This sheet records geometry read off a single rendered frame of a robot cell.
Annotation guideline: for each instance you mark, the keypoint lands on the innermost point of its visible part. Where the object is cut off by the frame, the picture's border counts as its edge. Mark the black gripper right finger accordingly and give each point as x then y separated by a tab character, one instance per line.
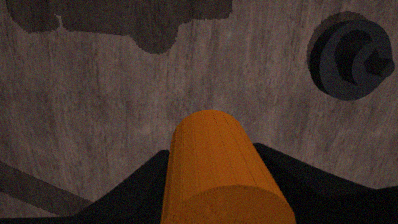
319	197

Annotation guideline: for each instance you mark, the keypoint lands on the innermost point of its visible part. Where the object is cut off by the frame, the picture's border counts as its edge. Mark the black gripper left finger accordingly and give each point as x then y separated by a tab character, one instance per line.
137	200

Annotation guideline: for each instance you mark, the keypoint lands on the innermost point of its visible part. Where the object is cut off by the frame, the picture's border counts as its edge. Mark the orange-brown cylinder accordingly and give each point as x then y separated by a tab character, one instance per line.
215	176

